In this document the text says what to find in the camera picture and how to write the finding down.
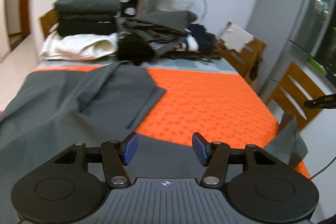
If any wooden chair with white cloth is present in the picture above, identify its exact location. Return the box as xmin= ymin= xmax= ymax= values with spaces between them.
xmin=215 ymin=22 xmax=266 ymax=90

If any white quilted jacket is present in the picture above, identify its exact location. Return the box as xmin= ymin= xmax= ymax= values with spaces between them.
xmin=39 ymin=28 xmax=118 ymax=61

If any messy dark clothes pile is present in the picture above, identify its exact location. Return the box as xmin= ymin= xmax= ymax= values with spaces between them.
xmin=117 ymin=10 xmax=222 ymax=65

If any wooden chair behind clothes stack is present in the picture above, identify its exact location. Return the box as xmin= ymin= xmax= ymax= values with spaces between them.
xmin=39 ymin=9 xmax=59 ymax=39

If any orange patterned table cloth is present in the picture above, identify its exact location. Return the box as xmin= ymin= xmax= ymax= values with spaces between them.
xmin=32 ymin=65 xmax=312 ymax=179

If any wooden chair by refrigerator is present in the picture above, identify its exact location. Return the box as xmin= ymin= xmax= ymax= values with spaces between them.
xmin=265 ymin=62 xmax=325 ymax=130

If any folded dark clothes stack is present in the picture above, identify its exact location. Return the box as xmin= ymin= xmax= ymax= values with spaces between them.
xmin=54 ymin=0 xmax=121 ymax=37

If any dark grey garment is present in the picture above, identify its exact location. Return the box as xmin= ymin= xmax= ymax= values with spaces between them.
xmin=1 ymin=62 xmax=318 ymax=223

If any grey refrigerator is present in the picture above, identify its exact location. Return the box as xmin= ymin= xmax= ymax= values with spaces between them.
xmin=245 ymin=0 xmax=335 ymax=101

